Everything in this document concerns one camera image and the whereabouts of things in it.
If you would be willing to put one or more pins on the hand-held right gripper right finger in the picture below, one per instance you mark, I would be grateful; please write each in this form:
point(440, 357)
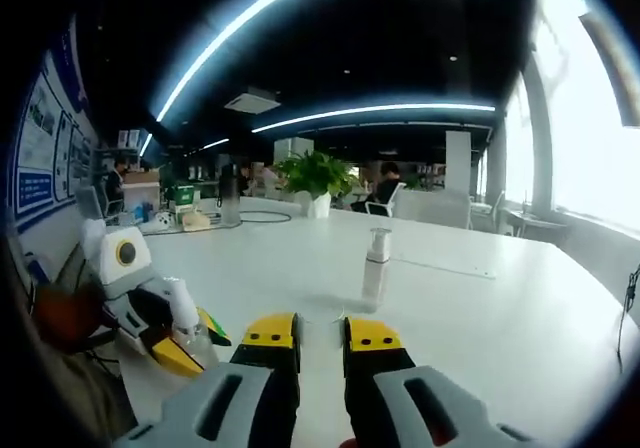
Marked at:
point(415, 408)

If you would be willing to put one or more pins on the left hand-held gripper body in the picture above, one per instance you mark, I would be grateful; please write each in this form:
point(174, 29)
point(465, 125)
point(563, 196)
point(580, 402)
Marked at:
point(125, 263)

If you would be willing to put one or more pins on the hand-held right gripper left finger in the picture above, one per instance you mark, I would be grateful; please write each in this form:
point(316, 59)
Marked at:
point(235, 403)

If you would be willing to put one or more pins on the clear pump bottle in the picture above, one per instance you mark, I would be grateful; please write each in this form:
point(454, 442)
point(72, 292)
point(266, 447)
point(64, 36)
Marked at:
point(182, 303)

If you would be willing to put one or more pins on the slim clear bottle cover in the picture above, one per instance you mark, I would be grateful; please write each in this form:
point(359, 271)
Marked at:
point(322, 328)

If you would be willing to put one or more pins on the white pump bottle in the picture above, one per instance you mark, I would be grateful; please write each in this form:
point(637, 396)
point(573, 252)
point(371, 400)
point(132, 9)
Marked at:
point(375, 278)

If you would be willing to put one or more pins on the wide clear bottle cover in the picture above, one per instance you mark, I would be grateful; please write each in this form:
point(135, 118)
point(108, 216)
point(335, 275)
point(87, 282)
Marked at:
point(380, 243)

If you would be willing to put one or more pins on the white game controller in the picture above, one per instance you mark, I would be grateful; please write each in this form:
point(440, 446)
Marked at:
point(161, 220)

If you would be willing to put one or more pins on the grey office chair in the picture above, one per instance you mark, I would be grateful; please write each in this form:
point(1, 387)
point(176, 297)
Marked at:
point(91, 203)

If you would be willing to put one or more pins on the beige tissue box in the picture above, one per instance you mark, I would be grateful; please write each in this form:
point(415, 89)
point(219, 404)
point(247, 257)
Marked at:
point(195, 222)

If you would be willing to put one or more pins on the green box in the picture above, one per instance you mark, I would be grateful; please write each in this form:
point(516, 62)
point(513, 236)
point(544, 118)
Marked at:
point(182, 198)

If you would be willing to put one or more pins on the brown cardboard box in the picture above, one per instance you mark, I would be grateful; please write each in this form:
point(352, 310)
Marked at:
point(142, 177)

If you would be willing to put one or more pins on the person in beige shirt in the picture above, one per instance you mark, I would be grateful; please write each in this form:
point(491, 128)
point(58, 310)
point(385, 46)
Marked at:
point(75, 403)

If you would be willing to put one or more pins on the dark grey tumbler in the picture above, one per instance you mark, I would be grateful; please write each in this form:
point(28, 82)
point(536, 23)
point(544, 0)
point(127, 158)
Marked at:
point(230, 208)

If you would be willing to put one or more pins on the ceiling light strip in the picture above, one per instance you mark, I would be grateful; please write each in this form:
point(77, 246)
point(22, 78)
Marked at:
point(400, 108)
point(146, 144)
point(240, 15)
point(215, 144)

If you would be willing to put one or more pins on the white office chair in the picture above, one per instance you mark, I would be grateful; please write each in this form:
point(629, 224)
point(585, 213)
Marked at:
point(440, 208)
point(395, 200)

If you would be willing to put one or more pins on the ceiling air conditioner unit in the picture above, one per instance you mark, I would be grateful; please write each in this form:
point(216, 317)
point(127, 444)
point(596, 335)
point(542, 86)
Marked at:
point(252, 102)

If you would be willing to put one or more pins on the potted green plant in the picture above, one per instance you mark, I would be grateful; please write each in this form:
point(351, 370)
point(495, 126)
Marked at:
point(315, 173)

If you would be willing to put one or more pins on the window side counter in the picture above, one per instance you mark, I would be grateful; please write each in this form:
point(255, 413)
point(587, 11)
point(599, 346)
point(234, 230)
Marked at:
point(535, 223)

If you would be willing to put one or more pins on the wall shelf with white boxes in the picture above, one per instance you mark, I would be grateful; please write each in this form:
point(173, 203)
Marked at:
point(130, 138)

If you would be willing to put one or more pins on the blue white wall poster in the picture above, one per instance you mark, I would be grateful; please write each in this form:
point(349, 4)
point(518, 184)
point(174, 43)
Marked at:
point(37, 138)

